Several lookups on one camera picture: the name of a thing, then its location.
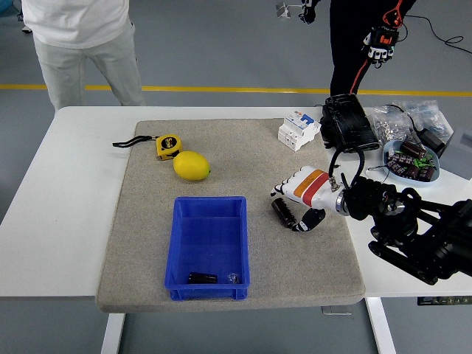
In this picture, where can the light blue object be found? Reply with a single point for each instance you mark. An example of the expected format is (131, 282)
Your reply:
(6, 5)

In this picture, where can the light blue bowl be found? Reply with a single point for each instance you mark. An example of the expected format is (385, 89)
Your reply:
(390, 149)

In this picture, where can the metal bracket under table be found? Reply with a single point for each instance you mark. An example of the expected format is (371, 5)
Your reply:
(337, 310)

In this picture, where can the dark maroon cylindrical battery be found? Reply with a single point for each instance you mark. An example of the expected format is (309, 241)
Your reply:
(427, 174)
(413, 172)
(281, 214)
(412, 148)
(203, 278)

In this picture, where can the small clear wrapped item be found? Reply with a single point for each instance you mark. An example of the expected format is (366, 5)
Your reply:
(233, 277)

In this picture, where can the person in black suit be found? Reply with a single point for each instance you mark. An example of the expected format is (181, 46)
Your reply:
(350, 44)

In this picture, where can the person in white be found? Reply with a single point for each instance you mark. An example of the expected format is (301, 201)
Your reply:
(81, 37)

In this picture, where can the small white floor stand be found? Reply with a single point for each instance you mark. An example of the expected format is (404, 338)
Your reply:
(284, 9)

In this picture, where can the grey-brown mat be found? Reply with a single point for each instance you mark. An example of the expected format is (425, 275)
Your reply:
(295, 265)

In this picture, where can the person's gloved right hand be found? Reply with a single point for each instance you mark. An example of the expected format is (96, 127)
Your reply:
(309, 13)

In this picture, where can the yellow tape measure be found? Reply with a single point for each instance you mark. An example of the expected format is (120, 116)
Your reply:
(167, 145)

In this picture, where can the white circuit breaker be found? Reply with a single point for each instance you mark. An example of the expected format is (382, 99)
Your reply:
(295, 132)

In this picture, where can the yellow lemon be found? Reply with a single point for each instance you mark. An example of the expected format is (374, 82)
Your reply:
(191, 166)

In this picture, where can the clear bag of metal nuts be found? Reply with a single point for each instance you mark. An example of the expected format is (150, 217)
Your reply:
(387, 125)

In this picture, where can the glossy black box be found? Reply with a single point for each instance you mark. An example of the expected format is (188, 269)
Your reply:
(350, 121)

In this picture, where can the clear bag of small parts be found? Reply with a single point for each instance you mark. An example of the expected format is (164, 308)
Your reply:
(427, 110)

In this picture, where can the person's gloved left hand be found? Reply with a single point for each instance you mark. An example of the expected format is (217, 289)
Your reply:
(381, 46)

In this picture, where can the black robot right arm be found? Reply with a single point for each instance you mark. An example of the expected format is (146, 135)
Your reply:
(405, 221)

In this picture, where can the white table leg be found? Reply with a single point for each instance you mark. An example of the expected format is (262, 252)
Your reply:
(381, 328)
(112, 333)

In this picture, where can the blue plastic box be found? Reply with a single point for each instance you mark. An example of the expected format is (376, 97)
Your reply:
(206, 239)

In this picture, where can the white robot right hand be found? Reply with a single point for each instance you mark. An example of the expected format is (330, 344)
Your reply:
(313, 188)

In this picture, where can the grey box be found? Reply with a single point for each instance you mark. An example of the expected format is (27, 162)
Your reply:
(461, 147)

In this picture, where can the table control panel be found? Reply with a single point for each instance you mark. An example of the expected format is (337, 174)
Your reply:
(442, 300)

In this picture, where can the black power adapter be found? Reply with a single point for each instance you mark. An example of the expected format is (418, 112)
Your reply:
(433, 139)

